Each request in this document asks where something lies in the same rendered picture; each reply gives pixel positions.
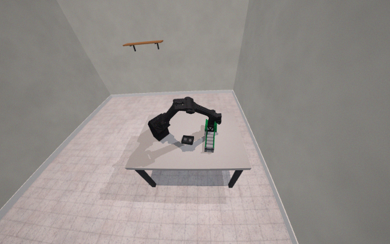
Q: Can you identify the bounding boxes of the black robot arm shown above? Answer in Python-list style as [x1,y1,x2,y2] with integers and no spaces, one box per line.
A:
[154,97,222,129]

